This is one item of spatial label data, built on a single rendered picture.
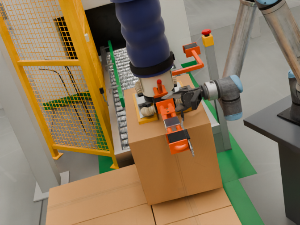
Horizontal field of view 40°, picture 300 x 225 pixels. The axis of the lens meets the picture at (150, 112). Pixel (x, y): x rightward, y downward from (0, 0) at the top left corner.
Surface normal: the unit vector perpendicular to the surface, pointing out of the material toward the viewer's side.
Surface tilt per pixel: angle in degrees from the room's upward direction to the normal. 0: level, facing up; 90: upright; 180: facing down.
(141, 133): 1
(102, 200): 0
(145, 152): 91
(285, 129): 0
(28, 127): 90
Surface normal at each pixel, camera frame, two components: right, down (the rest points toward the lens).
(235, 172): -0.23, -0.86
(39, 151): 0.15, 0.44
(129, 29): -0.45, 0.77
